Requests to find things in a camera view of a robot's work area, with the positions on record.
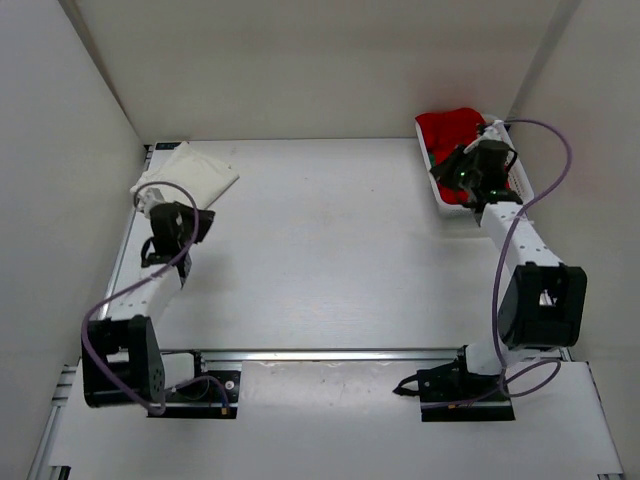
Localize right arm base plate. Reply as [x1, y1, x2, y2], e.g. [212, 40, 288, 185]
[393, 365, 515, 423]

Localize white t shirt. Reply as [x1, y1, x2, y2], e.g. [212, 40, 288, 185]
[130, 142, 239, 216]

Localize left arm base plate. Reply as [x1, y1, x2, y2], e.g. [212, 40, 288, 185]
[149, 350, 242, 420]

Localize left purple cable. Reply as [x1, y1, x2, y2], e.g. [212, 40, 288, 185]
[81, 181, 236, 417]

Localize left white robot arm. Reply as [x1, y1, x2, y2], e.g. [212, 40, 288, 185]
[81, 202, 215, 415]

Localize white plastic basket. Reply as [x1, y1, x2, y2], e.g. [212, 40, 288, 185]
[415, 114, 534, 219]

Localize purple cable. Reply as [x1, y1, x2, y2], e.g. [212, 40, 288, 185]
[419, 118, 574, 411]
[81, 181, 236, 417]

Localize black label on table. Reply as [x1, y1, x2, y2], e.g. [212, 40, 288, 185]
[154, 142, 180, 151]

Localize red t shirt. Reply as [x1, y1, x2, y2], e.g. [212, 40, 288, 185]
[415, 108, 501, 212]

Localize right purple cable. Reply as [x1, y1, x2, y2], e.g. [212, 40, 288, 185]
[419, 118, 574, 411]

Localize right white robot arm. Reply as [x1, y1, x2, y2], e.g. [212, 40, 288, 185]
[431, 140, 587, 400]

